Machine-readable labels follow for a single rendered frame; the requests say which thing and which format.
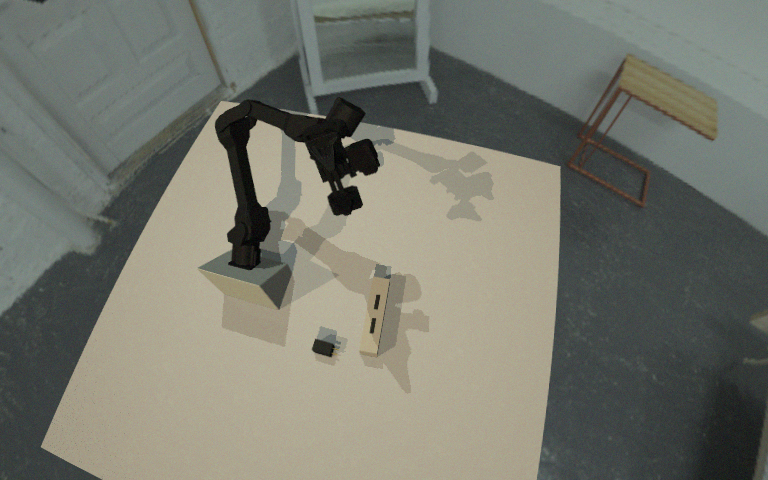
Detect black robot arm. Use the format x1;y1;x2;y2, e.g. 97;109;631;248
215;97;380;270

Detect black two-prong plug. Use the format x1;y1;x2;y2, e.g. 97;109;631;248
311;338;338;357

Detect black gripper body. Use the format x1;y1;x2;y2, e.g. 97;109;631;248
302;120;359;201

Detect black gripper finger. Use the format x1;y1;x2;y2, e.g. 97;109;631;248
328;191;361;216
306;131;343;173

